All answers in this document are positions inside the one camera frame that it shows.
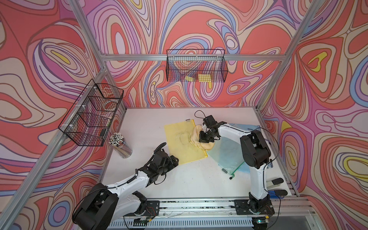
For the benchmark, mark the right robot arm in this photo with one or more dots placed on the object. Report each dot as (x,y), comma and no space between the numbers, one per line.
(255,152)

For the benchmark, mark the black wire basket left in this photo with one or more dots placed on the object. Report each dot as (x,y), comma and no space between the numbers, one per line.
(88,122)

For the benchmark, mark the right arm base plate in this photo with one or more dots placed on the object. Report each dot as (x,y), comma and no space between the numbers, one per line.
(241,207)

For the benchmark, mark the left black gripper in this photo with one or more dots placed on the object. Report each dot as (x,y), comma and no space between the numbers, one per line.
(170,165)

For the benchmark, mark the grey stapler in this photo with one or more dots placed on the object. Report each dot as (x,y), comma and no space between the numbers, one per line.
(273,186)

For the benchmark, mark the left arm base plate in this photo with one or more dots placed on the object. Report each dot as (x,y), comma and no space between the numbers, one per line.
(150,208)

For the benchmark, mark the yellow sponge in basket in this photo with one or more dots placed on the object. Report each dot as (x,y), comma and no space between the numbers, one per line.
(199,78)

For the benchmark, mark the black wire basket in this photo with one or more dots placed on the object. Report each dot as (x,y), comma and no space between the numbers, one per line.
(88,122)
(190,62)

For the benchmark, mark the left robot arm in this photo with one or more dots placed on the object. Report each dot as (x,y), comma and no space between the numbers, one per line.
(104,204)

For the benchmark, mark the green zip document bag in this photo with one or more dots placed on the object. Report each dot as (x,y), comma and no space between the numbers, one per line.
(228,155)

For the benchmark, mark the light blue mesh document bag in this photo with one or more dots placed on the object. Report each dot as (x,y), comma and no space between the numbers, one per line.
(246,128)

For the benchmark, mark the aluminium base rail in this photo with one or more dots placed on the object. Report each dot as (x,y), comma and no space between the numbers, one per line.
(290,213)

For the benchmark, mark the yellow document bag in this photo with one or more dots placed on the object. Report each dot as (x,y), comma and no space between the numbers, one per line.
(179,143)

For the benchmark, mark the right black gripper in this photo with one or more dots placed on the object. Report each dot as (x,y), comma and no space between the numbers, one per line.
(202,139)

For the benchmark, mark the black wire basket back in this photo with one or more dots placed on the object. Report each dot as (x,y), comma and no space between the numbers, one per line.
(190,62)

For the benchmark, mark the clear pencil holder cup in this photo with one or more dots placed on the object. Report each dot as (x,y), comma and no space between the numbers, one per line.
(119,143)

